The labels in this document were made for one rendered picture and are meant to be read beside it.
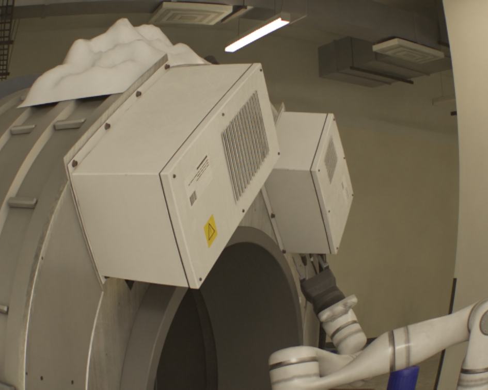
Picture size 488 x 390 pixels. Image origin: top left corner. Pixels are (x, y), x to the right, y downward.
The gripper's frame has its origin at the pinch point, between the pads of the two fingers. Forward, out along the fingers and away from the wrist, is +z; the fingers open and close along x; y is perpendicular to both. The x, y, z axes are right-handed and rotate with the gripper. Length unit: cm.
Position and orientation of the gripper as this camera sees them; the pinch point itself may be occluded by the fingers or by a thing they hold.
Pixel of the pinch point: (302, 252)
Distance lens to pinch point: 192.3
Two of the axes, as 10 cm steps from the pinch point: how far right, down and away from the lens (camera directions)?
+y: 1.4, 5.4, 8.3
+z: -4.2, -7.2, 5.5
